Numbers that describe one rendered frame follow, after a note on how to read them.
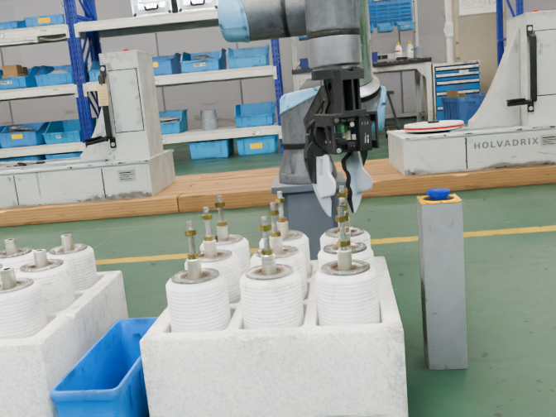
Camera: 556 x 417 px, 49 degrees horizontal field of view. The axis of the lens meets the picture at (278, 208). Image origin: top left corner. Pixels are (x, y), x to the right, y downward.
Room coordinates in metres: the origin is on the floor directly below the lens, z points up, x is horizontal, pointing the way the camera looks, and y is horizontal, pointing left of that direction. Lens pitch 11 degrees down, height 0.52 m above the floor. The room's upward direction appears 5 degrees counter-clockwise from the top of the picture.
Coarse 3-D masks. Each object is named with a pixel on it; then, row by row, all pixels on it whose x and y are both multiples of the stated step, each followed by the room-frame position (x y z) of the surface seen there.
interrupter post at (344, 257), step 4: (340, 248) 0.90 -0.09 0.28; (348, 248) 0.90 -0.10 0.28; (340, 252) 0.89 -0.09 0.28; (344, 252) 0.89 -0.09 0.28; (348, 252) 0.89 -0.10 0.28; (340, 256) 0.89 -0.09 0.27; (344, 256) 0.88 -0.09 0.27; (348, 256) 0.89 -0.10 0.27; (340, 260) 0.89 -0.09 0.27; (344, 260) 0.88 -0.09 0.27; (348, 260) 0.89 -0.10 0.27; (340, 264) 0.89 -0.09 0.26; (344, 264) 0.89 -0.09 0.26; (348, 264) 0.89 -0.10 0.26; (340, 268) 0.89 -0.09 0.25; (344, 268) 0.89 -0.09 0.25; (348, 268) 0.89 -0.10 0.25
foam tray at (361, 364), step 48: (384, 288) 0.99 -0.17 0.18; (144, 336) 0.87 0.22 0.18; (192, 336) 0.85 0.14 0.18; (240, 336) 0.84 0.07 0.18; (288, 336) 0.83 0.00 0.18; (336, 336) 0.82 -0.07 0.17; (384, 336) 0.81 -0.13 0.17; (192, 384) 0.85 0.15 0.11; (240, 384) 0.84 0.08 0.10; (288, 384) 0.83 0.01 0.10; (336, 384) 0.82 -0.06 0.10; (384, 384) 0.81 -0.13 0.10
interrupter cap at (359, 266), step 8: (328, 264) 0.92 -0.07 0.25; (336, 264) 0.92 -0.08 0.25; (352, 264) 0.91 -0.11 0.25; (360, 264) 0.90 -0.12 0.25; (368, 264) 0.89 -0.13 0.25; (328, 272) 0.87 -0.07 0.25; (336, 272) 0.87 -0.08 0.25; (344, 272) 0.87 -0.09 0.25; (352, 272) 0.86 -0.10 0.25; (360, 272) 0.86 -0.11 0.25
